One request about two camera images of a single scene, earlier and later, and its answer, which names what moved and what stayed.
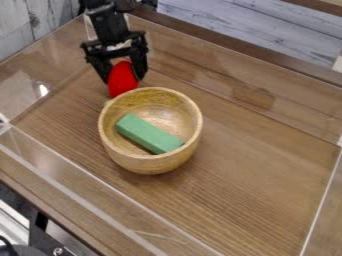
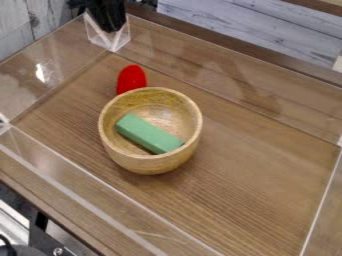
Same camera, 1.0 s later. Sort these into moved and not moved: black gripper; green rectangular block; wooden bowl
Moved: black gripper
Not moved: green rectangular block; wooden bowl
